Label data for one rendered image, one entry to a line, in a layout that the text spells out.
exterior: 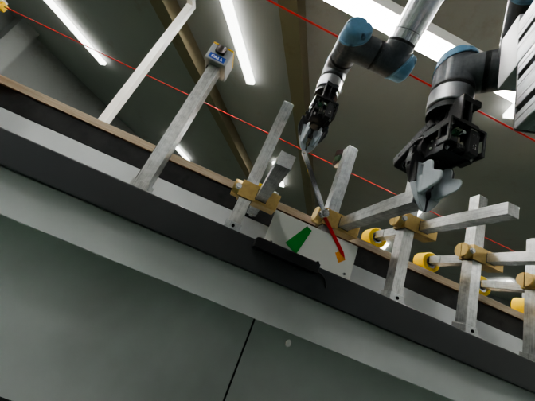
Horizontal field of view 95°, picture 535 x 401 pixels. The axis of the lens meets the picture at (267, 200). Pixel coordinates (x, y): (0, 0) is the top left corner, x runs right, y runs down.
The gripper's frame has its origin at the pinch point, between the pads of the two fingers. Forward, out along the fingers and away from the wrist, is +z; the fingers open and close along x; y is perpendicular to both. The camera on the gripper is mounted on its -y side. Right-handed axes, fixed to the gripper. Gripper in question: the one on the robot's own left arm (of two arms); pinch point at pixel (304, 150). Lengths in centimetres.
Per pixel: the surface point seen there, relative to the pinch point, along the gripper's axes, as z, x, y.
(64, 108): 9, -80, -24
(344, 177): 0.3, 15.2, -3.9
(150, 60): -78, -115, -100
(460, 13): -233, 99, -70
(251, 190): 16.7, -9.7, -2.7
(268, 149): 2.5, -9.6, -3.7
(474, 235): 0, 63, -5
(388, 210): 16.1, 17.5, 18.4
